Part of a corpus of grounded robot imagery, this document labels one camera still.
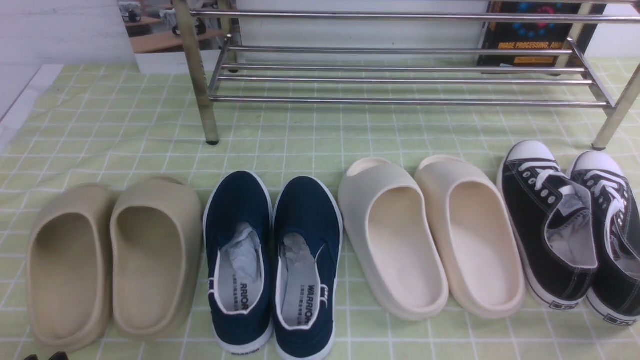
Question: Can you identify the black canvas sneaker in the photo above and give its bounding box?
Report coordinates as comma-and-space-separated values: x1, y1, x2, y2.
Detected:
496, 140, 599, 311
567, 150, 640, 327

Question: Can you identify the metal shoe rack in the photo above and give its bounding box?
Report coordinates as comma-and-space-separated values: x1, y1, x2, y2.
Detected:
173, 0, 639, 151

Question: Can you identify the navy right slip-on sneaker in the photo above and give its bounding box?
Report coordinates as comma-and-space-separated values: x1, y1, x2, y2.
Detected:
271, 175, 343, 360

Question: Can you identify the navy slip-on sneaker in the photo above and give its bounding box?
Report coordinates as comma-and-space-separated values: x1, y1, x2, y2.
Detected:
202, 170, 274, 356
271, 175, 343, 360

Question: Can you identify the cream left foam slide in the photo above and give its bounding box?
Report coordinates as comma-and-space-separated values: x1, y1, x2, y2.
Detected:
338, 157, 450, 321

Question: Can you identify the cream foam slide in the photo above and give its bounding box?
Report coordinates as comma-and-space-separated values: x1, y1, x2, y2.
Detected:
338, 157, 450, 321
414, 155, 526, 319

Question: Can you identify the navy left slip-on sneaker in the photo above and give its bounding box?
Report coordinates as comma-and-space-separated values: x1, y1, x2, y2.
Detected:
202, 170, 274, 356

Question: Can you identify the tan right foam slide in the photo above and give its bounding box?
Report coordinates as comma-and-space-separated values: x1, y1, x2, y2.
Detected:
110, 175, 202, 340

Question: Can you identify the tan foam slide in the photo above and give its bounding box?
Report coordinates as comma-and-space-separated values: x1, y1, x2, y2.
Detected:
26, 183, 115, 353
110, 175, 202, 340

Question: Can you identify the cream right foam slide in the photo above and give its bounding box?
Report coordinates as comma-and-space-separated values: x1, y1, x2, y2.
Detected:
414, 155, 526, 319

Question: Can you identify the green checkered tablecloth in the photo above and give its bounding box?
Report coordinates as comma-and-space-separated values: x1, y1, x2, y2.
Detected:
0, 64, 639, 360

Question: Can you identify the tan left foam slide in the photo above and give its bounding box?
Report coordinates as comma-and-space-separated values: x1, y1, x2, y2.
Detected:
26, 183, 115, 353

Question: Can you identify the dark image processing book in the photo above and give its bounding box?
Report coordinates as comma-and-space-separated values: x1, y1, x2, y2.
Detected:
475, 1, 587, 68

